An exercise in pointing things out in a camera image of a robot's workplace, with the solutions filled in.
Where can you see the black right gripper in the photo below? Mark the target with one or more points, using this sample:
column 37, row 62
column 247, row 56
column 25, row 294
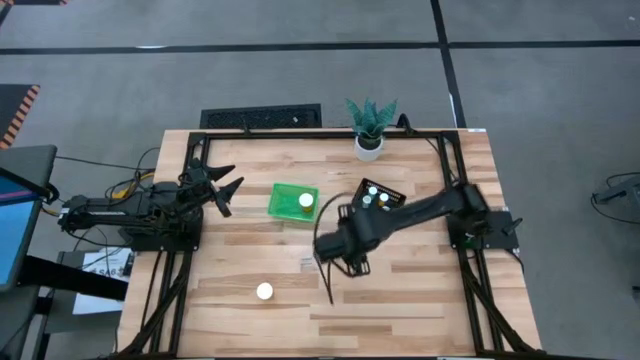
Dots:
column 345, row 240

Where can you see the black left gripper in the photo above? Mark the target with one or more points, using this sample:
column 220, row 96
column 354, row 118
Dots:
column 197, row 187

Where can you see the small teal pill bottle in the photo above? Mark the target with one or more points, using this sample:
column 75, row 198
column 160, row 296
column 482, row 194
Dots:
column 372, row 190

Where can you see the large orange pill bottle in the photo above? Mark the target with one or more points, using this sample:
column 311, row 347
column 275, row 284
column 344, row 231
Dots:
column 264, row 291
column 306, row 200

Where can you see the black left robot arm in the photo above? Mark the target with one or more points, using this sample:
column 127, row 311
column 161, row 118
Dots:
column 100, row 212

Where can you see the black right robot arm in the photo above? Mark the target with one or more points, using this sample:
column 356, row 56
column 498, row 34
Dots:
column 425, row 207

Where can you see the green plastic basket bin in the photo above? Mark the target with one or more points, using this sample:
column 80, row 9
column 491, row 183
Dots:
column 285, row 202

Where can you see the black plastic basket bin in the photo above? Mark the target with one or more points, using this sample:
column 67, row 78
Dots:
column 395, row 192

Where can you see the artificial plant in white pot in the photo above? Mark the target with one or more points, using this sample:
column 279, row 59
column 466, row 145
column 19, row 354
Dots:
column 369, row 147

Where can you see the white paper sheet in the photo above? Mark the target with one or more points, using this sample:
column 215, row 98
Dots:
column 100, row 265

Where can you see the black stand bar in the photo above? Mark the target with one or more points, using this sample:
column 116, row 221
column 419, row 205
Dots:
column 75, row 277

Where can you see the grey monitor back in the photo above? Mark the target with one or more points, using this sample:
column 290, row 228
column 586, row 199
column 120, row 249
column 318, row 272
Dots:
column 30, row 162

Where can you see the monitor with blue screen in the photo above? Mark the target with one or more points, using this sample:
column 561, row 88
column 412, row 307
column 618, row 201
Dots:
column 15, row 230

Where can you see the black mat with hazard stripes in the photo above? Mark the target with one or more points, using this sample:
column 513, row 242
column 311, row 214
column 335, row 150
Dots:
column 12, row 110

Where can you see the grey tripod stand base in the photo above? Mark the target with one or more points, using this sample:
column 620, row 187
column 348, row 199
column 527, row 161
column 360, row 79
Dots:
column 625, row 192

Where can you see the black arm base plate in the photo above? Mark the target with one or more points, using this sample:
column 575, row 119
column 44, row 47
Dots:
column 490, row 240
column 160, row 242

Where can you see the black aluminium table frame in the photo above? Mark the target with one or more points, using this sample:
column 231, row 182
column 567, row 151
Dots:
column 325, row 135

